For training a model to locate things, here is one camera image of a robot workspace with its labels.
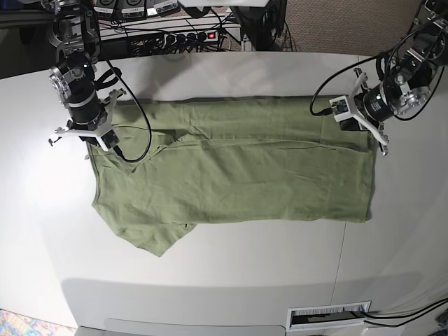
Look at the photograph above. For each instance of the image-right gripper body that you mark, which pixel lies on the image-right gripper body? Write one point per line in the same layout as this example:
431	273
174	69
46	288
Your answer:
371	103

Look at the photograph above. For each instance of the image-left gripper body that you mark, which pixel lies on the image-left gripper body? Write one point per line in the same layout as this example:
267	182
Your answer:
89	118

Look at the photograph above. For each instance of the green T-shirt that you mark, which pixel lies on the green T-shirt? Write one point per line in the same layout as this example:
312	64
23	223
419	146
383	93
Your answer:
230	161

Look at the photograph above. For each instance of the white shelf with equipment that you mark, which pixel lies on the white shelf with equipment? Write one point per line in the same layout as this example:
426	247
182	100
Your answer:
125	32

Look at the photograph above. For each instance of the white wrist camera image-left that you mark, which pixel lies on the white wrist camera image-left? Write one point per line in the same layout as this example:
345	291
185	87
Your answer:
109	140

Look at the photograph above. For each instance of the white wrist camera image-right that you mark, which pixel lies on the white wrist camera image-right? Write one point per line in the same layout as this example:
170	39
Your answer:
340	108

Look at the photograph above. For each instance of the black camera cable image-right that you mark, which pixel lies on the black camera cable image-right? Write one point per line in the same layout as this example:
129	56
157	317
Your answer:
336	83

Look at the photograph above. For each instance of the black camera cable image-left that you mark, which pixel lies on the black camera cable image-left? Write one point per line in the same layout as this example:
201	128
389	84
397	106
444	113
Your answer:
132	117

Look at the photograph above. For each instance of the black power strip red switch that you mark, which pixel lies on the black power strip red switch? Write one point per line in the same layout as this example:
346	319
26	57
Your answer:
192	38

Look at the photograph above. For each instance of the white cable grommet tray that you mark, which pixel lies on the white cable grommet tray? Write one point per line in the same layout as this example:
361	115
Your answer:
326	317

